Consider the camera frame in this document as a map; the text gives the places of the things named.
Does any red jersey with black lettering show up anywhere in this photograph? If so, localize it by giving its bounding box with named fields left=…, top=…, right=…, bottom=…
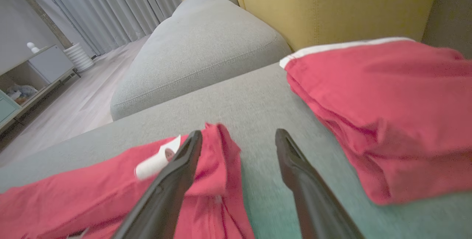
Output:
left=0, top=122, right=256, bottom=239

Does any medium grey sofa seat cushion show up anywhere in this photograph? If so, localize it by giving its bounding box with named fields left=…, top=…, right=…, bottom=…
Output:
left=110, top=0, right=292, bottom=121

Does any green indoor tree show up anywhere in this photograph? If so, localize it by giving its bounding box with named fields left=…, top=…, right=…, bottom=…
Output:
left=4, top=0, right=73, bottom=49

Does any large grey sofa seat cushion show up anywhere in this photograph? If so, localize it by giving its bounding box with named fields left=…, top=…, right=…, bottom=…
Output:
left=0, top=62, right=472, bottom=239

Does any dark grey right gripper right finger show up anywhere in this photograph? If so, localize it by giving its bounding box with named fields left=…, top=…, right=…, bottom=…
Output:
left=275, top=128, right=365, bottom=239

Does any yellow sofa backrest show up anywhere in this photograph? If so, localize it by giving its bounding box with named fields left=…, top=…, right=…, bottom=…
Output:
left=173, top=0, right=442, bottom=52

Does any clutter in cabinet shelf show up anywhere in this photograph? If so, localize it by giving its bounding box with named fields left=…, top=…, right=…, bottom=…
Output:
left=4, top=83, right=38, bottom=105

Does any red garment with white stripe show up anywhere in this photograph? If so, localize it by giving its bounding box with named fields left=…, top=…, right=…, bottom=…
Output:
left=279, top=37, right=472, bottom=205

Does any grey pleated curtain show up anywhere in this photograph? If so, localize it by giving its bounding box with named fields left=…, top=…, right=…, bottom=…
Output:
left=17, top=0, right=183, bottom=57

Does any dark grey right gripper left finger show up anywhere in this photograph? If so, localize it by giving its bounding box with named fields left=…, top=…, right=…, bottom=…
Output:
left=111, top=130, right=203, bottom=239

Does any grey and teal TV cabinet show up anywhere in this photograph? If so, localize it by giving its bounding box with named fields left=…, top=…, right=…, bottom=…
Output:
left=0, top=45, right=80, bottom=132

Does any white ribbed plant pot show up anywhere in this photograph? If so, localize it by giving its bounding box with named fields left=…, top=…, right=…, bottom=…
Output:
left=63, top=42, right=95, bottom=73

